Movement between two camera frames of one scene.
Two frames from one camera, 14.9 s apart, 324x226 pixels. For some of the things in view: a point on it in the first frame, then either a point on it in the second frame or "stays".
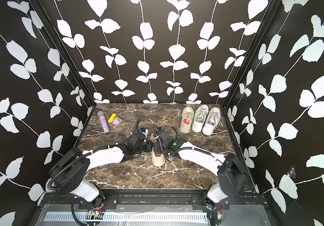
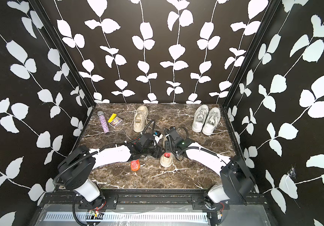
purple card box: (116, 122) stays
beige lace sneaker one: (158, 160) to (140, 118)
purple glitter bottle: (101, 115) stays
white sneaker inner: (200, 115) stays
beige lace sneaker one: (187, 115) to (167, 158)
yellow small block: (112, 117) stays
